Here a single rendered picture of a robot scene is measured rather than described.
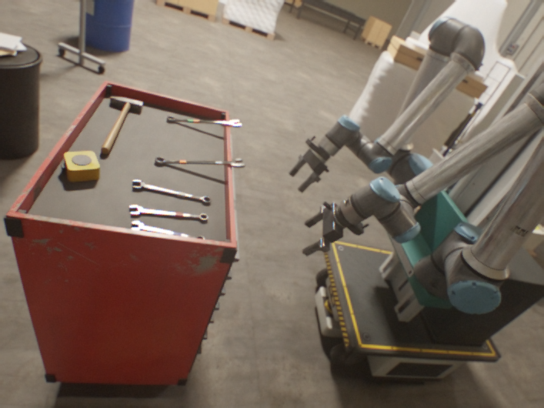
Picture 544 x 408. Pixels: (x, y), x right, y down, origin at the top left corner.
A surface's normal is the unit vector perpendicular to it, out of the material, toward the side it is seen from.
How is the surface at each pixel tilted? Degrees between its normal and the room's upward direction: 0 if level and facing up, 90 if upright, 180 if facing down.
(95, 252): 90
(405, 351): 0
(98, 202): 0
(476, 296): 95
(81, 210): 0
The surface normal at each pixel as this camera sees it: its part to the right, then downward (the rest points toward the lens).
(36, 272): 0.15, 0.64
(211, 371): 0.34, -0.75
